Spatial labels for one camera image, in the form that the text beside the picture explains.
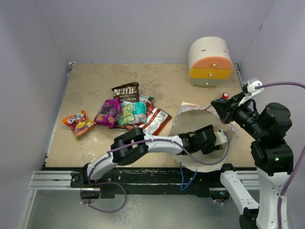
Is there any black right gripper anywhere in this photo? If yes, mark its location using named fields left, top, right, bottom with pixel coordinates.
left=211, top=90, right=266, bottom=137

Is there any blue checkered paper bag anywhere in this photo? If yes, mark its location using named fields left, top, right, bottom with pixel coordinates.
left=169, top=102, right=239, bottom=173

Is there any red doritos bag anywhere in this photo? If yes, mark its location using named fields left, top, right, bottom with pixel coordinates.
left=125, top=99, right=172, bottom=135

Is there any teal snack packet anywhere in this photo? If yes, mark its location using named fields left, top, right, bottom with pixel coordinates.
left=121, top=101, right=147, bottom=125

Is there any green chips bag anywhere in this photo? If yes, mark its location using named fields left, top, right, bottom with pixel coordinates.
left=139, top=94, right=154, bottom=103

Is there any green candy packet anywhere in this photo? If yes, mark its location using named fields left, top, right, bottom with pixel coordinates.
left=118, top=104, right=134, bottom=125

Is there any brown potato chips bag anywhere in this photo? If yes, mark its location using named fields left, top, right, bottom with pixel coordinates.
left=112, top=82, right=139, bottom=130

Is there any purple snack packet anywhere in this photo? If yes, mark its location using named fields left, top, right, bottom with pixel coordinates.
left=94, top=98, right=122, bottom=127

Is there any orange snack packet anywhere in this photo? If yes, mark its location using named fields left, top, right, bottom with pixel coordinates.
left=62, top=110, right=96, bottom=140

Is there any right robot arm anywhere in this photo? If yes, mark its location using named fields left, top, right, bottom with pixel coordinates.
left=211, top=93, right=294, bottom=229

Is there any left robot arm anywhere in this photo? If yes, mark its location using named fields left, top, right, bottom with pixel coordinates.
left=71, top=125, right=230, bottom=187

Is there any round drawer box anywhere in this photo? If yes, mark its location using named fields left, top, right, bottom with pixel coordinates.
left=188, top=36, right=233, bottom=87

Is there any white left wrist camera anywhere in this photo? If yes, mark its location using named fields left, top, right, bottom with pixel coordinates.
left=214, top=129, right=231, bottom=146

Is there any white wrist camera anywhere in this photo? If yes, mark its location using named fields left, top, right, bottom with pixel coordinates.
left=214, top=129, right=231, bottom=146
left=238, top=78, right=264, bottom=106

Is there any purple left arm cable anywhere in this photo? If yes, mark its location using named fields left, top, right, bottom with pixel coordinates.
left=87, top=131, right=232, bottom=184

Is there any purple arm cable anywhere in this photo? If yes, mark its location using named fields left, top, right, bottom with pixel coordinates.
left=87, top=131, right=232, bottom=184
left=256, top=81, right=305, bottom=229

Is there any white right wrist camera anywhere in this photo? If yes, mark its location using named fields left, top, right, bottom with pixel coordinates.
left=238, top=78, right=264, bottom=106

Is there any purple cable right underside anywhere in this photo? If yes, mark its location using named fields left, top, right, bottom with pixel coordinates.
left=213, top=188, right=235, bottom=206

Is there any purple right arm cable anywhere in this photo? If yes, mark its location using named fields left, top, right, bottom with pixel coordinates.
left=256, top=81, right=305, bottom=229

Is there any black table edge rail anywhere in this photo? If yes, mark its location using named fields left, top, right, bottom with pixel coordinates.
left=28, top=167, right=260, bottom=198

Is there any purple cable under table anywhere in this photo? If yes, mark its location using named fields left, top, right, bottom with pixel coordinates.
left=80, top=181, right=127, bottom=212

